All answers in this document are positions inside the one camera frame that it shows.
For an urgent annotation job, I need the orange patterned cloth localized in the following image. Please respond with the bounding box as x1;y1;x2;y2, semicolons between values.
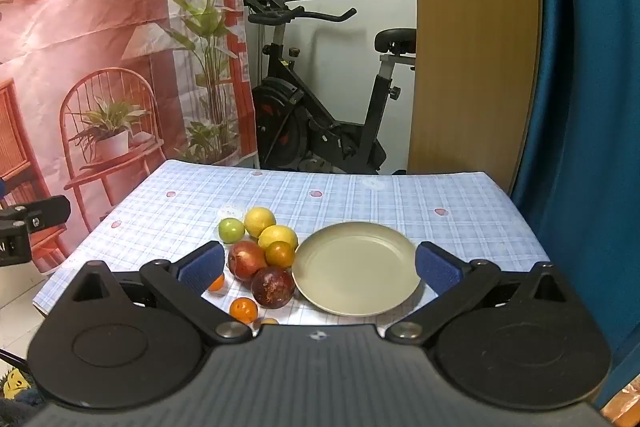
602;377;640;427

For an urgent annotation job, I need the wooden door panel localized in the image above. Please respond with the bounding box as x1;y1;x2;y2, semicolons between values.
407;0;544;196

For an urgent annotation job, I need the small golden round fruit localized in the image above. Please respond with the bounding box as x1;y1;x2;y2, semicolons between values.
264;240;295;268

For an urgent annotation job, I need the yellow plush item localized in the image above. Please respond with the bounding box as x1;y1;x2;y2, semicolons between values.
2;367;31;401

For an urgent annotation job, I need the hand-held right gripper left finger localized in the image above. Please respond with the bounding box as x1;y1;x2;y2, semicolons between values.
66;241;254;347

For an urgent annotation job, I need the green apple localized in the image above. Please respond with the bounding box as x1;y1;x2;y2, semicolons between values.
218;218;246;244

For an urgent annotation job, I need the red apple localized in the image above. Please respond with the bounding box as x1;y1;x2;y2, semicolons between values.
228;241;269;282

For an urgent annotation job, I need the yellow lemon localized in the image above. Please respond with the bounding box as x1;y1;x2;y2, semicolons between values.
257;225;299;253
244;207;277;239

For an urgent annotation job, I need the beige plate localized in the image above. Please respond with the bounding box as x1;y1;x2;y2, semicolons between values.
291;222;425;318

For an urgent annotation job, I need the printed backdrop cloth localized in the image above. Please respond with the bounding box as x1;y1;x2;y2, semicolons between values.
0;0;260;275

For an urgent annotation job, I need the black cable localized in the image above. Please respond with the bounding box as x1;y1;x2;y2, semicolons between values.
0;349;29;371

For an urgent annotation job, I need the black exercise bike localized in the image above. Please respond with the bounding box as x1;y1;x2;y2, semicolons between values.
242;0;418;176

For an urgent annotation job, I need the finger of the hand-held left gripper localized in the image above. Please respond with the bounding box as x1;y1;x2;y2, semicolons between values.
0;195;71;233

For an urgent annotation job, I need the blue curtain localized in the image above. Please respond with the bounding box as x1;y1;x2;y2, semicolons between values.
510;0;640;411

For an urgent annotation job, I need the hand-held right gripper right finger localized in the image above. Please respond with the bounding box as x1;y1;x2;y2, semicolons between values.
387;241;571;348

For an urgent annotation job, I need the dark purple mangosteen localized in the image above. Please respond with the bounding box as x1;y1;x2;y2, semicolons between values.
251;266;296;310

